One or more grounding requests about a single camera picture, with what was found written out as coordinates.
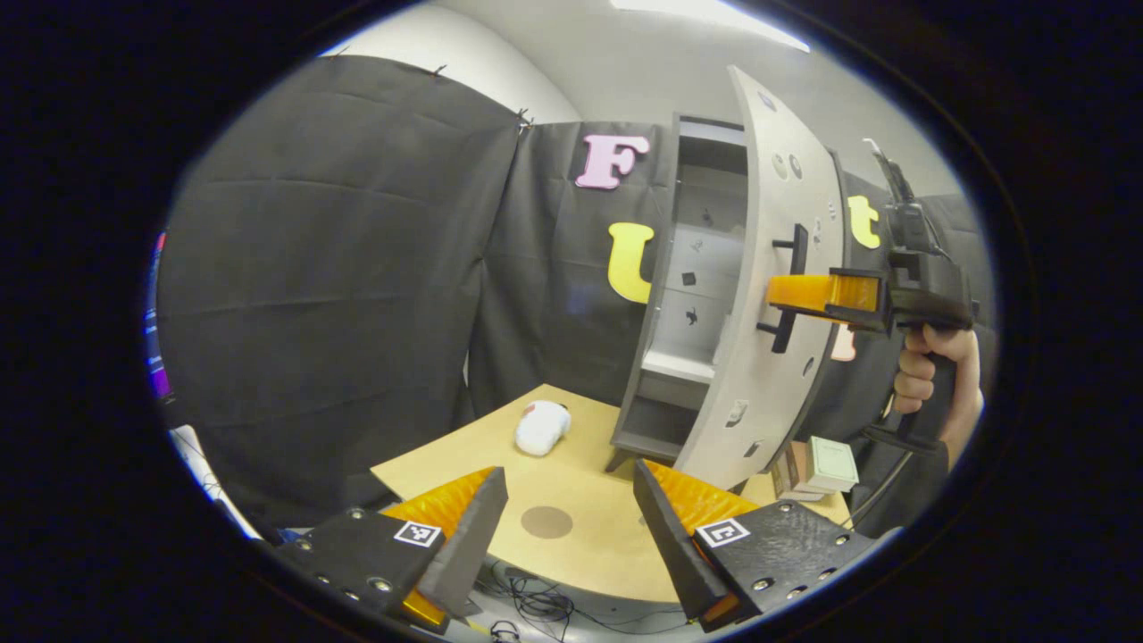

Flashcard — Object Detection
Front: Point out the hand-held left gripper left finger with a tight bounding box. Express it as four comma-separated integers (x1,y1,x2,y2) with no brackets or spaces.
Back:
272,466,510,637

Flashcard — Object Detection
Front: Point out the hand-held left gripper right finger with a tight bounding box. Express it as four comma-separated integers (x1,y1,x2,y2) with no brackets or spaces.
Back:
632,460,880,633

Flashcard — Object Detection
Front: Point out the black cabinet door handle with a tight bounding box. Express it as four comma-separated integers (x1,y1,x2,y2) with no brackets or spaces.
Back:
756,223,810,355

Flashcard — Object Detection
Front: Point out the round brown coaster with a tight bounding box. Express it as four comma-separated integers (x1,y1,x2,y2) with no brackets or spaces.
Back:
521,505,574,540

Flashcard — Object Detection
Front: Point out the grey cabinet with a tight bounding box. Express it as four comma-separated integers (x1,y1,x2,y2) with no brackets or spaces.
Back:
610,114,753,474

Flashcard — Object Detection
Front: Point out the light grey cabinet door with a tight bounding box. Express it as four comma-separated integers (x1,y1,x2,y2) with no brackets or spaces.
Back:
674,64,849,492

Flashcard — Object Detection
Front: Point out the grey cabinet shelf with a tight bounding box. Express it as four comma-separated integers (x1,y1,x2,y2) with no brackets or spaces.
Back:
641,348,720,385

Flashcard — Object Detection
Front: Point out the white plush toy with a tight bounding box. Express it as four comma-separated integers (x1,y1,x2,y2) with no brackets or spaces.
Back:
514,400,572,458

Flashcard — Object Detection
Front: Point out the brown box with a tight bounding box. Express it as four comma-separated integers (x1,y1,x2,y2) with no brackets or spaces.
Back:
770,439,815,503

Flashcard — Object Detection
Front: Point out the light green box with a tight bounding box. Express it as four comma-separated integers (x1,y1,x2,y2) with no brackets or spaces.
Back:
806,436,860,494

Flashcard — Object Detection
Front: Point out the long ceiling light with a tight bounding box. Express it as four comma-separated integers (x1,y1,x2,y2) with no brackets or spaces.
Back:
612,0,809,53

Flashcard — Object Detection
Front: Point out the black backdrop cloth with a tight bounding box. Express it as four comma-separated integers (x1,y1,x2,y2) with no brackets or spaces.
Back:
156,55,997,537

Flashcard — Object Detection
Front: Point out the black cable tangle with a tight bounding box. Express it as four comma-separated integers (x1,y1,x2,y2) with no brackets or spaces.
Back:
473,563,688,642

